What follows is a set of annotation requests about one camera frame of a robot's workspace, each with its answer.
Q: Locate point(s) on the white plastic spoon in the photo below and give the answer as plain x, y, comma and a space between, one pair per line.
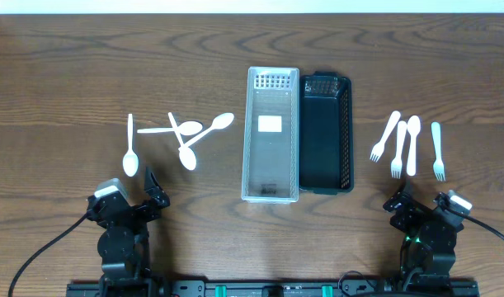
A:
130, 160

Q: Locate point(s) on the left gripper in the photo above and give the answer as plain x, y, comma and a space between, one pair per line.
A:
135, 210

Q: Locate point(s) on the white spoon group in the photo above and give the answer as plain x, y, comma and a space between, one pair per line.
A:
413, 128

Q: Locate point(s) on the white fork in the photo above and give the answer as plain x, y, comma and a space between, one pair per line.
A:
396, 166
378, 148

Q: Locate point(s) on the white spoon diagonal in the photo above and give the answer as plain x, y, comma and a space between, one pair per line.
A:
220, 122

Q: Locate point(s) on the clear plastic basket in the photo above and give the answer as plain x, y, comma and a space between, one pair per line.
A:
271, 160

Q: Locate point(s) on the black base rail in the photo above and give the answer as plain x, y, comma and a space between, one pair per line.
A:
347, 287

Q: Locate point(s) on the white label in basket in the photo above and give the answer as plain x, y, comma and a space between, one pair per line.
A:
270, 123

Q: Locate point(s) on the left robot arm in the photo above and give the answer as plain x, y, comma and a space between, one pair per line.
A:
124, 247

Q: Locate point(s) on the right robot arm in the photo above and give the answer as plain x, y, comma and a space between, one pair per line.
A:
428, 250

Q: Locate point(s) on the white spoon pointing down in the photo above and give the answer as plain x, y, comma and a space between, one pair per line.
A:
187, 156

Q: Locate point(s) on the black plastic basket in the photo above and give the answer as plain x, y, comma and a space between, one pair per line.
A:
326, 157

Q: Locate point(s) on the pale blue fork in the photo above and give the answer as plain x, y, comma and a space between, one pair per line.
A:
438, 165

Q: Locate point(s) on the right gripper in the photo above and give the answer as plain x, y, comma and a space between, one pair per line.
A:
419, 209

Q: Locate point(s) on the white spoon horizontal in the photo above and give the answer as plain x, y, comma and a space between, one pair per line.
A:
187, 128

